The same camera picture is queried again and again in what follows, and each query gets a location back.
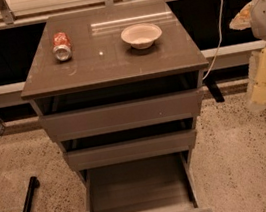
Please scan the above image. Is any grey drawer cabinet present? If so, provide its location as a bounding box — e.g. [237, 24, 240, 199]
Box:
[8, 0, 235, 212]

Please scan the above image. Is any grey top drawer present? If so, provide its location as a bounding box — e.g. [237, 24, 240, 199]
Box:
[39, 89, 203, 142]

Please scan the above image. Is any black bracket leg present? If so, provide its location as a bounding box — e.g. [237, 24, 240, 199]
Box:
[204, 76, 224, 103]

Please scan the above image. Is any grey open bottom drawer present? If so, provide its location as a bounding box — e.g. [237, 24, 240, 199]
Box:
[85, 153, 213, 212]

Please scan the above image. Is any white paper bowl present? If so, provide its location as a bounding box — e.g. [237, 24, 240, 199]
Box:
[121, 23, 162, 50]

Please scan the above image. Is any red coke can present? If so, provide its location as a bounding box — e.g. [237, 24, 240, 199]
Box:
[53, 32, 72, 61]

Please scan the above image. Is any grey middle drawer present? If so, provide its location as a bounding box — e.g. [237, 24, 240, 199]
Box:
[63, 129, 197, 171]

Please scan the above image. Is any white cable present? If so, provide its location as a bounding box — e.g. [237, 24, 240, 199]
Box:
[188, 0, 238, 81]

